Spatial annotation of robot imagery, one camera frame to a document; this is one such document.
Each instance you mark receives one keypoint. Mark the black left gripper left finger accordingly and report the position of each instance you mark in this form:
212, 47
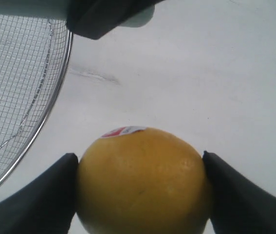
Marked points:
44, 206

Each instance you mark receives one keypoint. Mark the yellow lemon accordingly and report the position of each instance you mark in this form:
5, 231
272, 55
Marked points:
142, 180

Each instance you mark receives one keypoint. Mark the steel wire mesh basket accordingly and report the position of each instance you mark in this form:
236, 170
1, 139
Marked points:
34, 57

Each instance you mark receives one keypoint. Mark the teal handled peeler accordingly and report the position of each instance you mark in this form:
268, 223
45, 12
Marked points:
139, 19

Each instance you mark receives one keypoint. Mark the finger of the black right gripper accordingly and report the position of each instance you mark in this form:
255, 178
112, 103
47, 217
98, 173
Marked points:
94, 18

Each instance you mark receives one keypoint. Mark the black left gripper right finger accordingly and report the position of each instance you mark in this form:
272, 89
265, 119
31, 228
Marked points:
240, 206

